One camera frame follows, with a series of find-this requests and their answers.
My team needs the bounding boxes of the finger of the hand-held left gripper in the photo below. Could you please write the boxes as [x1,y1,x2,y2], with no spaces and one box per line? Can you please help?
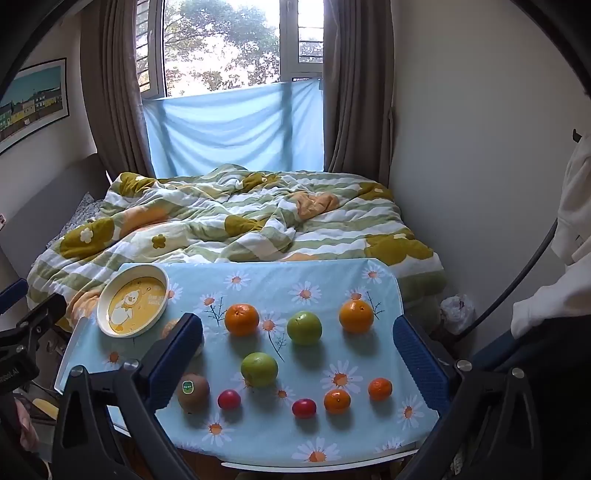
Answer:
[16,292,68,344]
[0,278,29,315]

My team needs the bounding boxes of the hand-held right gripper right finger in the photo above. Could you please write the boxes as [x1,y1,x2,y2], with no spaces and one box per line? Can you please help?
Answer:
[392,314,546,480]

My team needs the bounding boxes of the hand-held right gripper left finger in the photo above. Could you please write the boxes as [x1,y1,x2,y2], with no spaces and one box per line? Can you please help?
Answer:
[51,313,206,480]

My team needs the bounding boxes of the yellow pear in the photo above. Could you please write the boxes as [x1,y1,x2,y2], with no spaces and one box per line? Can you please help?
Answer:
[161,319,205,358]

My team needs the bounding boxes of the brown kiwi with sticker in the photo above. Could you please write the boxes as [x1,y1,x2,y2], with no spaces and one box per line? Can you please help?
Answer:
[177,373,211,413]

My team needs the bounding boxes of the small mandarin orange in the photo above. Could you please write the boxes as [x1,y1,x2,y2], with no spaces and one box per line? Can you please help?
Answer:
[368,377,393,401]
[324,388,352,414]

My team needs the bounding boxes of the yellow duck print bowl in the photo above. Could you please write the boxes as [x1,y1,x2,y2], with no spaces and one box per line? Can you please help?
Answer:
[96,264,171,339]

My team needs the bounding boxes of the large orange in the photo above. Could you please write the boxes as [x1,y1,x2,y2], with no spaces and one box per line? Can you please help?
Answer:
[224,303,260,337]
[338,299,375,334]

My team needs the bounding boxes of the green apple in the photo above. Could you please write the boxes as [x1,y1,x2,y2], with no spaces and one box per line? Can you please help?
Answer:
[240,352,279,388]
[287,311,322,346]

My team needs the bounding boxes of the person's left hand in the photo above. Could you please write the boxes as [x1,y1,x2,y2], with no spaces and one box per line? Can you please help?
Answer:
[13,397,41,453]

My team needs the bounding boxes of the white plastic bag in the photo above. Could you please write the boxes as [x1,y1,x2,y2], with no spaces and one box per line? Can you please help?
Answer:
[438,293,476,335]

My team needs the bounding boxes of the grey patterned bed sheet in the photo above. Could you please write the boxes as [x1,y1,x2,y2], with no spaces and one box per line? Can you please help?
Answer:
[58,191,109,238]

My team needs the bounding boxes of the grey bed headboard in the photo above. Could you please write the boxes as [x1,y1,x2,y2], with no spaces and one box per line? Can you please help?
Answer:
[0,154,112,278]

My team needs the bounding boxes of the person's dark trousers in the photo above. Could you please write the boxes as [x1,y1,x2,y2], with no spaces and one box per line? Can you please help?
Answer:
[471,314,591,377]

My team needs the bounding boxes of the blue daisy print tablecloth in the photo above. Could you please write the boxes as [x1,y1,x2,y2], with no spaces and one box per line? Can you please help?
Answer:
[58,258,439,464]

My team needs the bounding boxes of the green striped flower blanket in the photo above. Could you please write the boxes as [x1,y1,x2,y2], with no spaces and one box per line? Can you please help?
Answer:
[25,164,446,333]

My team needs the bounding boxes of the person's white fleece jacket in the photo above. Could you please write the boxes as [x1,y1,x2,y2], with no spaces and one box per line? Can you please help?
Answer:
[510,138,591,340]

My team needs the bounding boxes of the brown curtain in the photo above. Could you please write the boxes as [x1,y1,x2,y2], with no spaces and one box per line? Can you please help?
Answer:
[81,0,158,178]
[322,0,395,185]

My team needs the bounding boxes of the light blue window cloth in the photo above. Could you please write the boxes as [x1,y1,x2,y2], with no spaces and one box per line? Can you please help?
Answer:
[143,78,326,178]

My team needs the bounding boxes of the black curved cable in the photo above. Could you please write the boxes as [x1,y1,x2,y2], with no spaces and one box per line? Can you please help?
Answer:
[459,129,583,347]

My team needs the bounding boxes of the framed wall poster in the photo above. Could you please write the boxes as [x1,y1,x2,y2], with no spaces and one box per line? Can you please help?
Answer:
[0,58,70,155]

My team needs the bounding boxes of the white window frame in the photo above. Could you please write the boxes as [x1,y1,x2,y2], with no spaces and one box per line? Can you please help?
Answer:
[134,0,326,100]

